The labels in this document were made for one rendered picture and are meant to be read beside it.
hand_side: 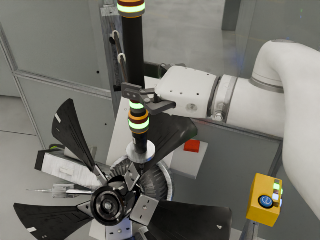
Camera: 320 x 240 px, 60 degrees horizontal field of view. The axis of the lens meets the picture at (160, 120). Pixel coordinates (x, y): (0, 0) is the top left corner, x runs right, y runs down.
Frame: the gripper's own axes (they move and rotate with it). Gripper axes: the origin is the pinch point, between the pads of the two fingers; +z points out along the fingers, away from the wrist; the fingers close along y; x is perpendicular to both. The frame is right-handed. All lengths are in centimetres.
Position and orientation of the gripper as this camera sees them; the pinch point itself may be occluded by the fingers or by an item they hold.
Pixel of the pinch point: (137, 79)
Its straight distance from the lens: 55.1
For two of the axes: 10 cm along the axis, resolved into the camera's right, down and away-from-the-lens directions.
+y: 3.7, -6.1, 7.0
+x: 0.0, -7.5, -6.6
